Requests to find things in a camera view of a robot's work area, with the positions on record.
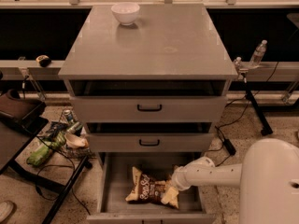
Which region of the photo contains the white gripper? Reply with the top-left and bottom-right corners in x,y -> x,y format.
161,157 -> 215,204

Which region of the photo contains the brown chip bag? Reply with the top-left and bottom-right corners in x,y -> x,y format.
125,167 -> 178,209

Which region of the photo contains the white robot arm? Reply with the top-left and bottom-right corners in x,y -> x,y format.
162,138 -> 299,224

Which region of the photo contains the bottom grey drawer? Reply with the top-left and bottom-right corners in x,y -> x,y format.
87,152 -> 216,224

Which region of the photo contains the grey drawer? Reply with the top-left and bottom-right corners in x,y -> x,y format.
87,133 -> 213,152
71,96 -> 227,123
87,152 -> 216,224

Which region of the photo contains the middle grey drawer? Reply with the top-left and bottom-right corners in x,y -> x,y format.
87,133 -> 213,152

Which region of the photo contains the grey drawer cabinet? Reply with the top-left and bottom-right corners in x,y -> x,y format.
58,3 -> 239,224

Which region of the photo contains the top grey drawer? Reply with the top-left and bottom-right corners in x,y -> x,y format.
71,96 -> 227,123

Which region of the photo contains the green plastic bag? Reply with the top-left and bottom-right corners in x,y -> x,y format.
26,132 -> 66,167

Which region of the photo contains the black power adapter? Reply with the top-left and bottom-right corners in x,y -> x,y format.
223,139 -> 236,156

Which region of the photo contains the beige small bowl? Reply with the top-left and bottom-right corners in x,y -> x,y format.
64,133 -> 89,149

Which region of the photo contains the black tripod stand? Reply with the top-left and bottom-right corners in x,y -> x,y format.
234,57 -> 273,136

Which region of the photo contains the black side table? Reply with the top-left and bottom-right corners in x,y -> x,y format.
0,90 -> 92,224

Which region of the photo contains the soda can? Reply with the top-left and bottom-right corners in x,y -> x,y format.
63,109 -> 75,124

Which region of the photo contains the clear water bottle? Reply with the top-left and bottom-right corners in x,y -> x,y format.
249,40 -> 267,69

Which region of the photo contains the white shoe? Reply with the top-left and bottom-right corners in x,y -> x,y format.
0,201 -> 14,223

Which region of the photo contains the black tape measure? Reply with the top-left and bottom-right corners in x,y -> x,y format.
36,55 -> 51,68

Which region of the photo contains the white bowl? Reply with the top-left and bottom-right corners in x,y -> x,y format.
111,2 -> 140,25

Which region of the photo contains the black cable on floor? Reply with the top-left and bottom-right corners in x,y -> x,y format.
202,61 -> 279,169

